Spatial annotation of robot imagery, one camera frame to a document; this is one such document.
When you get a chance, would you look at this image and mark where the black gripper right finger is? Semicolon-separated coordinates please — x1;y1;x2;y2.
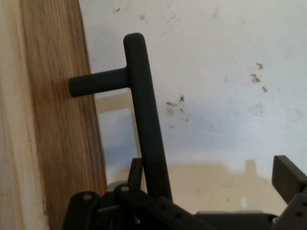
272;155;307;230

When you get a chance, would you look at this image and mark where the light wooden drawer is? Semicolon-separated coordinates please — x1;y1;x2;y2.
0;0;108;230

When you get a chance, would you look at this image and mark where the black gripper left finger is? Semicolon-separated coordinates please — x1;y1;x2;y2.
61;157;200;230

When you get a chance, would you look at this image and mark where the black drawer handle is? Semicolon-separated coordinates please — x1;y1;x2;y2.
69;33;174;203

